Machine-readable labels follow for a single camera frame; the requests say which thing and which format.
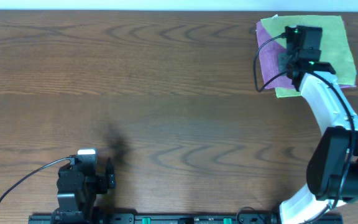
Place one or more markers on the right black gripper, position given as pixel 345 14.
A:
pixel 285 61

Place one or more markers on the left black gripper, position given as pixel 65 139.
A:
pixel 109 177

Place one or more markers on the green microfiber cloth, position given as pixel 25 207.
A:
pixel 334 45

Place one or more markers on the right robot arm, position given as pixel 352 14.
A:
pixel 332 172

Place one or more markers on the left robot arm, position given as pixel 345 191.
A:
pixel 78 185

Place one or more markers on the purple microfiber cloth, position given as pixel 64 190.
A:
pixel 268 56

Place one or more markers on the lower green cloth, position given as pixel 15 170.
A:
pixel 286 93

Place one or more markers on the bottom purple cloth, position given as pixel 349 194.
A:
pixel 347 85

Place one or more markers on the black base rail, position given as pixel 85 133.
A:
pixel 129 218

